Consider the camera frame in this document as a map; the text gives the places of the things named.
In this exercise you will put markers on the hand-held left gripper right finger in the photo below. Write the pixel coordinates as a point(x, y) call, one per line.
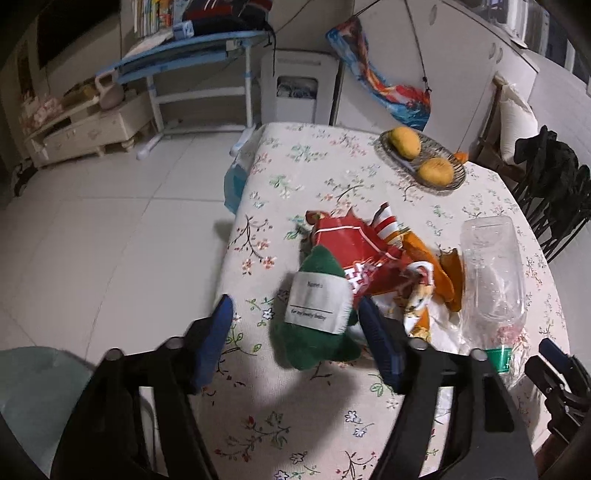
point(381, 346)

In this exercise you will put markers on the white tissue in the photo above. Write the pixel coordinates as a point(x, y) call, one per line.
point(443, 332)

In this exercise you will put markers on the colourful printed cloth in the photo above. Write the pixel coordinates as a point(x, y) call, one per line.
point(369, 69)

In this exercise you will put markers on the dark striped backpack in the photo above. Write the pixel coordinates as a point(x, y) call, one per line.
point(221, 14)

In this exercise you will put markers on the black metal chairs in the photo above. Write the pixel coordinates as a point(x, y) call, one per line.
point(554, 207)

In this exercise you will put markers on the clear plastic bottle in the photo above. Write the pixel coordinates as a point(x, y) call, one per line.
point(494, 277)

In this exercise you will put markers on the white wall cabinet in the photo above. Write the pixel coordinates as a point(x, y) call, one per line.
point(461, 69)

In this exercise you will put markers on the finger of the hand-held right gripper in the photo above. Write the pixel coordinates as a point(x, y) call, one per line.
point(554, 353)
point(538, 371)

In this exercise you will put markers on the blue study desk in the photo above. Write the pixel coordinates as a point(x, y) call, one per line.
point(184, 48)

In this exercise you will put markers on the orange white printed wrapper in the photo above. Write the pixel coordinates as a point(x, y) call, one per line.
point(418, 295)

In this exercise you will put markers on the wooden chair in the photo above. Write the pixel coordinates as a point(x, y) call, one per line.
point(489, 147)

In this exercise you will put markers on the red snack wrapper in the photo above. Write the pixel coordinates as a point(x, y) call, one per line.
point(351, 240)

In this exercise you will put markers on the white air purifier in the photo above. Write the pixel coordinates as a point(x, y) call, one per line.
point(300, 62)

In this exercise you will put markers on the beige jug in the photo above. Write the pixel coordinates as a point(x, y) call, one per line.
point(111, 94)

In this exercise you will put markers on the small orange peel piece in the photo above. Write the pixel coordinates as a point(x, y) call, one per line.
point(461, 157)

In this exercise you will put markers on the blue under cloth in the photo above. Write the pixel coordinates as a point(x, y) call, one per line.
point(233, 184)

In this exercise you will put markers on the row of books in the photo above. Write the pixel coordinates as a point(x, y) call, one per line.
point(152, 16)

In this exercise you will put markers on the cream TV cabinet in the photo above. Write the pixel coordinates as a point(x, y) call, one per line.
point(92, 134)

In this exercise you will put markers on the curled orange peel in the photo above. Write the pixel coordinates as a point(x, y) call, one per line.
point(415, 251)

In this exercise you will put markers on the black jacket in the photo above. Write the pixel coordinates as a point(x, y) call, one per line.
point(549, 152)

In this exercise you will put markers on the yellow mango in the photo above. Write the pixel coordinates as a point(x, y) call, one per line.
point(436, 170)
point(406, 143)

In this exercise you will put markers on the black television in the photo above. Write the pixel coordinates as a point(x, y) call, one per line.
point(78, 32)

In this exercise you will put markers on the green plush toy with label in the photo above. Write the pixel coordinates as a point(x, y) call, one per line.
point(304, 341)

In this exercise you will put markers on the long orange peel strip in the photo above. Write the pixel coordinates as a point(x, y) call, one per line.
point(450, 277)

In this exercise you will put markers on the white cushion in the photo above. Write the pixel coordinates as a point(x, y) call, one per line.
point(519, 115)

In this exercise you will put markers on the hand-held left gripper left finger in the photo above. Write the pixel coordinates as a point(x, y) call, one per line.
point(212, 341)

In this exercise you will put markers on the floral tablecloth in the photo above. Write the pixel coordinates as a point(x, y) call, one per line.
point(323, 184)

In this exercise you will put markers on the dark wheeled object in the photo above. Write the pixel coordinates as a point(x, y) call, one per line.
point(23, 177)

